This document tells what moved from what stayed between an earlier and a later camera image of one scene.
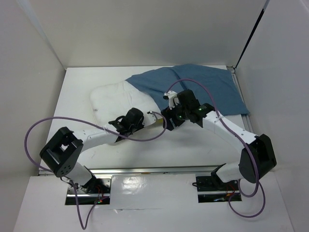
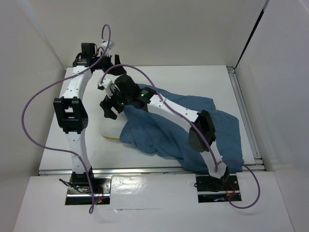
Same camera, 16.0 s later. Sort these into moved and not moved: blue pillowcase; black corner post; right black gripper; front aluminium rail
Moved: blue pillowcase; right black gripper
Not moved: front aluminium rail; black corner post
